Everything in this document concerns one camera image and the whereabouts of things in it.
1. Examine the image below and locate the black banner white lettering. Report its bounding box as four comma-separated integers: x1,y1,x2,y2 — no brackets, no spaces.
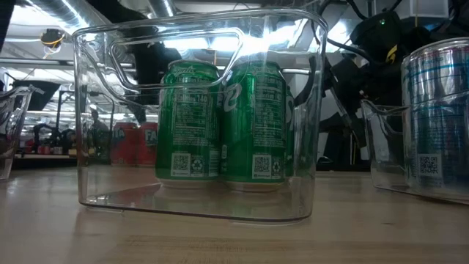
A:
12,80,62,111

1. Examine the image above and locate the black metal table frame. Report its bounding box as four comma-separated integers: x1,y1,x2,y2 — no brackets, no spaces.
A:
0,0,15,52

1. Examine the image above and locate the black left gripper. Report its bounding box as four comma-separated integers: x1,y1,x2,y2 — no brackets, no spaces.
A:
131,38,184,124

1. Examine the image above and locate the dark background workbench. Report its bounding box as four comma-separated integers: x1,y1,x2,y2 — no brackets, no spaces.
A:
12,153,78,170

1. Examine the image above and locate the black round device yellow cable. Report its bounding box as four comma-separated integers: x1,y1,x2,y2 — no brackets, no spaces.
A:
39,28,67,49

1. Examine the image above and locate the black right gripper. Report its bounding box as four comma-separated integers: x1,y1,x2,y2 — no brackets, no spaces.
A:
328,54,404,107

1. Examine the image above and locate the white slim can teal print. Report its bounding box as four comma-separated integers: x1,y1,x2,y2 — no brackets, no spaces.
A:
400,36,469,197

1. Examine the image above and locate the black background machine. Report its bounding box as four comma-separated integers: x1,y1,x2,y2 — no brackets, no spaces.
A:
32,122,76,155

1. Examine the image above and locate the clear plastic bin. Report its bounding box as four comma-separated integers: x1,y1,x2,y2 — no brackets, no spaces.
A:
72,7,330,224
0,86,34,181
361,87,469,205

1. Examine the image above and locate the black stand pole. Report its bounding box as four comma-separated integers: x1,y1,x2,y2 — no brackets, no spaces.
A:
54,90,65,147

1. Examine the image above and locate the person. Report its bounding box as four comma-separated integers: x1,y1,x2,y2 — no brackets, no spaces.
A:
89,108,111,164

